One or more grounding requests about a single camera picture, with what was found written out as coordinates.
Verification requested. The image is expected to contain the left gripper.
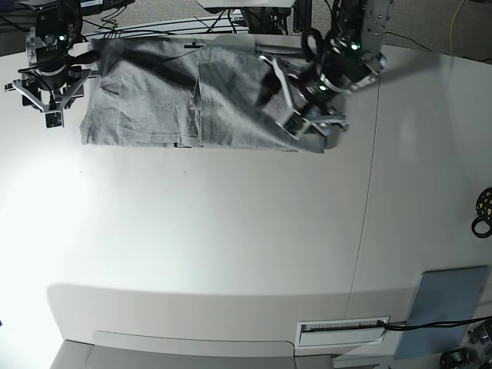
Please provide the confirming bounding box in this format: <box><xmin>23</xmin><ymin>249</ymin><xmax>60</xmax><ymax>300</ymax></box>
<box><xmin>255</xmin><ymin>34</ymin><xmax>386</xmax><ymax>138</ymax></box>

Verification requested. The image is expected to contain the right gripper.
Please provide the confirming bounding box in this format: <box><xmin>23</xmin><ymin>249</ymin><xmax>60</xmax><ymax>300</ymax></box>
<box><xmin>5</xmin><ymin>50</ymin><xmax>101</xmax><ymax>115</ymax></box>

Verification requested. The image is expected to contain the grey T-shirt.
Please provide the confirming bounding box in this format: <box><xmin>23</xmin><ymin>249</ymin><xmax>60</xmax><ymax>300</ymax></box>
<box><xmin>80</xmin><ymin>38</ymin><xmax>327</xmax><ymax>154</ymax></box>

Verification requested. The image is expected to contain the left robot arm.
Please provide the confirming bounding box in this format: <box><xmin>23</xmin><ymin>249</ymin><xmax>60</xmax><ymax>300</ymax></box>
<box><xmin>256</xmin><ymin>1</ymin><xmax>393</xmax><ymax>139</ymax></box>

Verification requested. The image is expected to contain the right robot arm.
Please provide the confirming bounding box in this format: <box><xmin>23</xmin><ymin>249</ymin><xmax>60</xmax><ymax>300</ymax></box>
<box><xmin>5</xmin><ymin>1</ymin><xmax>101</xmax><ymax>128</ymax></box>

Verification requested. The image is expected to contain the black yellow patterned object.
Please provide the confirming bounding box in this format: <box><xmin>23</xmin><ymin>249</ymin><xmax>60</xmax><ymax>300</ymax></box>
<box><xmin>476</xmin><ymin>188</ymin><xmax>492</xmax><ymax>224</ymax></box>

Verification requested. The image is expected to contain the blue-grey pad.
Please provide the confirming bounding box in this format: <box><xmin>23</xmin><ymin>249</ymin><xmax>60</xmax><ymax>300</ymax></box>
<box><xmin>394</xmin><ymin>265</ymin><xmax>489</xmax><ymax>361</ymax></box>

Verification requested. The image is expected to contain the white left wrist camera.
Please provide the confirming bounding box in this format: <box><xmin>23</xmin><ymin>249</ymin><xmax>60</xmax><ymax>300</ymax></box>
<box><xmin>282</xmin><ymin>114</ymin><xmax>311</xmax><ymax>140</ymax></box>

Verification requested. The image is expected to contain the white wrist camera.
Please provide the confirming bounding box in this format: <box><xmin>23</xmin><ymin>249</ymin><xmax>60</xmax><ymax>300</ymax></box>
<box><xmin>45</xmin><ymin>111</ymin><xmax>65</xmax><ymax>129</ymax></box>
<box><xmin>282</xmin><ymin>114</ymin><xmax>311</xmax><ymax>140</ymax></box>

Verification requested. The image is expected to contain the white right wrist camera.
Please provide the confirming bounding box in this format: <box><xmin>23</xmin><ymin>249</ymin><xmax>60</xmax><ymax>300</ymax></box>
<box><xmin>45</xmin><ymin>111</ymin><xmax>65</xmax><ymax>129</ymax></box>

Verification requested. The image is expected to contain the black frame post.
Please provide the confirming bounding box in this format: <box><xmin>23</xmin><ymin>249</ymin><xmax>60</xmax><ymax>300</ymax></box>
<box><xmin>292</xmin><ymin>0</ymin><xmax>312</xmax><ymax>33</ymax></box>

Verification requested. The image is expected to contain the yellow cable on floor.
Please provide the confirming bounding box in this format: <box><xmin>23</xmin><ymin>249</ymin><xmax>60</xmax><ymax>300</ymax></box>
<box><xmin>447</xmin><ymin>0</ymin><xmax>468</xmax><ymax>55</ymax></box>

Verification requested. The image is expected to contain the black ring object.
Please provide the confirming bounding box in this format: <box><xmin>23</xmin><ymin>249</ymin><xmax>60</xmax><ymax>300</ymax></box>
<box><xmin>471</xmin><ymin>217</ymin><xmax>492</xmax><ymax>239</ymax></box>

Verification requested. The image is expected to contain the white cable grommet slot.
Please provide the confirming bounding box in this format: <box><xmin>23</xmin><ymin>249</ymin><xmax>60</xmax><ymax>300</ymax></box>
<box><xmin>294</xmin><ymin>316</ymin><xmax>390</xmax><ymax>349</ymax></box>

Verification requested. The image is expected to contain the black cable at table edge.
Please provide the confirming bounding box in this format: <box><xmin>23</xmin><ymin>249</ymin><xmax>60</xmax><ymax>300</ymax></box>
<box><xmin>378</xmin><ymin>317</ymin><xmax>492</xmax><ymax>332</ymax></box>

